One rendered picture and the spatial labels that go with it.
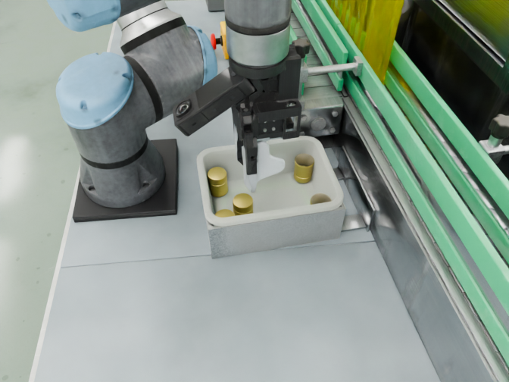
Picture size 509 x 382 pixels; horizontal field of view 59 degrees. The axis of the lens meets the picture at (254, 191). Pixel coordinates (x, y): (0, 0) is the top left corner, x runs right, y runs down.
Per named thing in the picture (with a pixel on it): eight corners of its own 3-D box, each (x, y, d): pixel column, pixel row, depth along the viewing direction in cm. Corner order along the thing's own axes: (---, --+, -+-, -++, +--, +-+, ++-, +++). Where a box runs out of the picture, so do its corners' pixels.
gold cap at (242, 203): (235, 227, 75) (234, 210, 72) (231, 211, 78) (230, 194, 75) (255, 223, 76) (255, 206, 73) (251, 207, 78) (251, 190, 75)
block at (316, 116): (341, 136, 85) (346, 106, 79) (292, 142, 83) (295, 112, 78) (335, 124, 87) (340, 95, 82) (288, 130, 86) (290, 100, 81)
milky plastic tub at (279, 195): (341, 237, 76) (349, 204, 69) (210, 258, 73) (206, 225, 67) (313, 167, 87) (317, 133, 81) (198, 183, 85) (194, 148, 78)
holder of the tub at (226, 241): (370, 233, 77) (379, 204, 71) (211, 258, 73) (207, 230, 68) (338, 165, 88) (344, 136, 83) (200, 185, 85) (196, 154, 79)
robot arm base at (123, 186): (76, 211, 78) (58, 174, 71) (88, 148, 88) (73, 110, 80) (163, 205, 79) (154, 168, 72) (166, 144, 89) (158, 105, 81)
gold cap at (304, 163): (291, 157, 81) (289, 174, 84) (301, 169, 79) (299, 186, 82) (307, 151, 82) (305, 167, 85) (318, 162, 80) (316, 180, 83)
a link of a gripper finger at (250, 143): (260, 179, 62) (256, 120, 57) (248, 180, 61) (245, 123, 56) (252, 162, 65) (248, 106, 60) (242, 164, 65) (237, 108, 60)
